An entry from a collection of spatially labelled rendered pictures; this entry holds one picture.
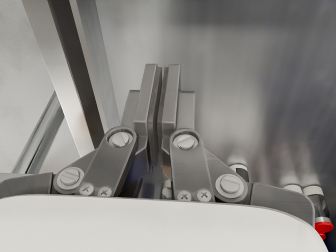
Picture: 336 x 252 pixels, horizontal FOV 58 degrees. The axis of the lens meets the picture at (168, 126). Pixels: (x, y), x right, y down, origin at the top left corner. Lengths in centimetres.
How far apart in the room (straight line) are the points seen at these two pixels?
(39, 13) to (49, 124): 50
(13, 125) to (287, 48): 169
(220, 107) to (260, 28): 8
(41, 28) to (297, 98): 21
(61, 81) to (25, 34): 114
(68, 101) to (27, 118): 147
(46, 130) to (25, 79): 86
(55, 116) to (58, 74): 48
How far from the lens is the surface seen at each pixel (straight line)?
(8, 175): 46
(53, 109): 76
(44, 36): 26
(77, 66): 24
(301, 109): 28
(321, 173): 36
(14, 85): 162
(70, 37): 22
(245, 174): 32
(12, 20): 140
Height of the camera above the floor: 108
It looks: 44 degrees down
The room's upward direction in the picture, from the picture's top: 174 degrees counter-clockwise
